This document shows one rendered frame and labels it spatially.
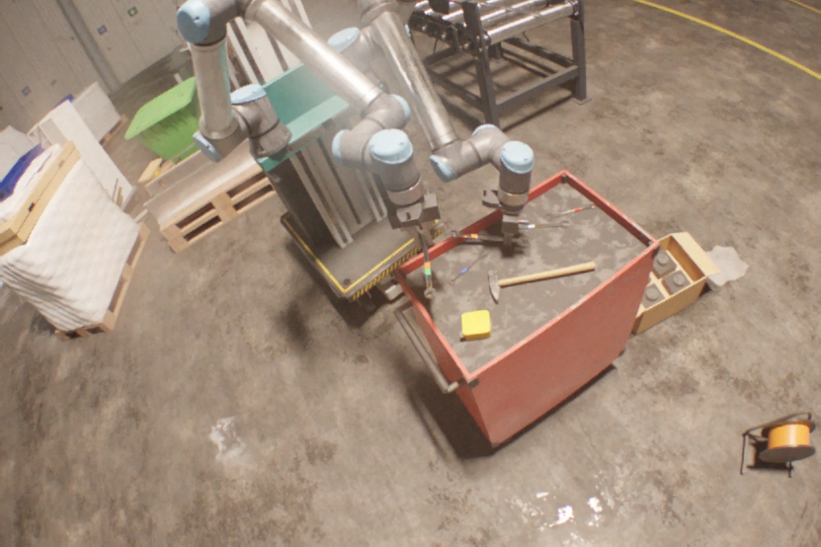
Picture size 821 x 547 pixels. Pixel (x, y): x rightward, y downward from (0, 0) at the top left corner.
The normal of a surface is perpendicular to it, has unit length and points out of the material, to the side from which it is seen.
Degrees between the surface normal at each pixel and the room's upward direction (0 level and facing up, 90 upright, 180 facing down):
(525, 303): 0
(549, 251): 0
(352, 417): 0
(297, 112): 90
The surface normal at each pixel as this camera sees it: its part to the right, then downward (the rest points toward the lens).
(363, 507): -0.26, -0.65
